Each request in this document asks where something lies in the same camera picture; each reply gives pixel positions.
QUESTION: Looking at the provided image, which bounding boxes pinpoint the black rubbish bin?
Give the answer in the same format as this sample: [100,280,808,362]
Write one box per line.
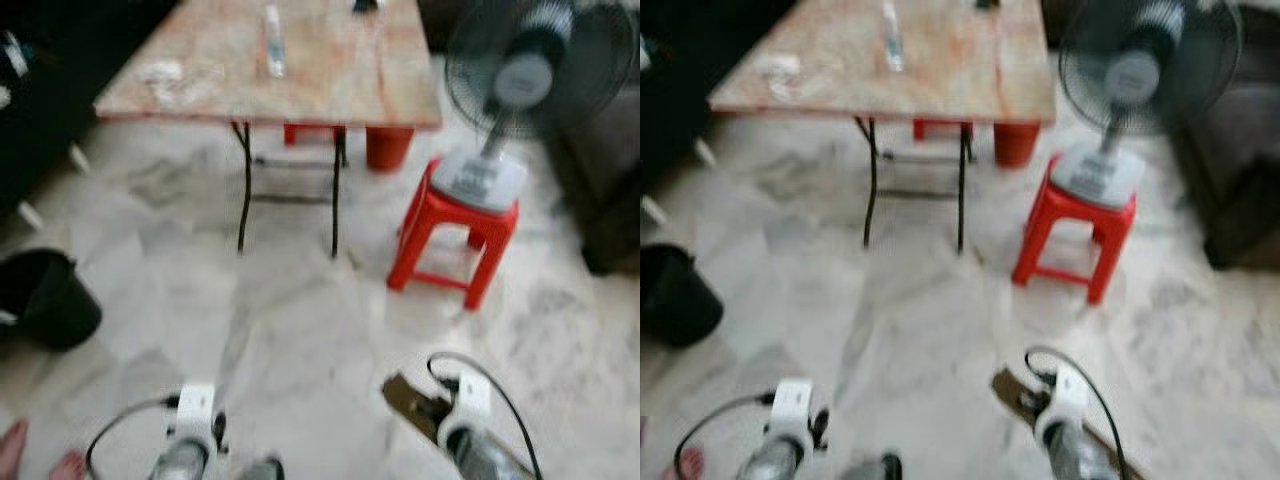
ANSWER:
[640,243,725,348]
[0,248,103,352]

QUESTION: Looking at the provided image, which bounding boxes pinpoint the red plastic stool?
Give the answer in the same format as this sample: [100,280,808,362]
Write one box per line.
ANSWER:
[1012,155,1137,305]
[387,158,520,311]

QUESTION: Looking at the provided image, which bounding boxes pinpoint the red plastic bucket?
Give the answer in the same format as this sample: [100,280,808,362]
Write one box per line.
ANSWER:
[365,126,415,172]
[994,122,1041,168]

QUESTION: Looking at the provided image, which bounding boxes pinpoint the dark brown sofa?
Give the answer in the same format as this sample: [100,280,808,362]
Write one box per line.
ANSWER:
[545,60,641,276]
[1170,0,1280,271]

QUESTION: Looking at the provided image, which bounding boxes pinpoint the small red stool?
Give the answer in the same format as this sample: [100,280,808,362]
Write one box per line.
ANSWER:
[283,124,346,147]
[913,120,973,141]

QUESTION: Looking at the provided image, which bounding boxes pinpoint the grey standing fan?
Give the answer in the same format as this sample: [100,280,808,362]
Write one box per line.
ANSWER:
[430,0,639,213]
[1050,0,1244,209]

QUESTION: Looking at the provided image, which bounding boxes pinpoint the marble-top folding table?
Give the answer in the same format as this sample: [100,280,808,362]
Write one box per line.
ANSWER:
[93,0,444,259]
[707,0,1058,253]

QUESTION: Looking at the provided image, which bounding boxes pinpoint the crumpled white tissue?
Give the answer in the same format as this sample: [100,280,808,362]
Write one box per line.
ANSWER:
[762,55,804,86]
[140,60,186,87]

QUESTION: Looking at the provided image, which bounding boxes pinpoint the clear plastic water bottle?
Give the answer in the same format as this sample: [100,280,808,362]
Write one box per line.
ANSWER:
[263,5,287,79]
[882,2,906,73]

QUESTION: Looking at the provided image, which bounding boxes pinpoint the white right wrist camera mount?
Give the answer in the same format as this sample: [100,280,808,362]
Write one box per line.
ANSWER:
[437,372,494,451]
[1035,365,1091,446]

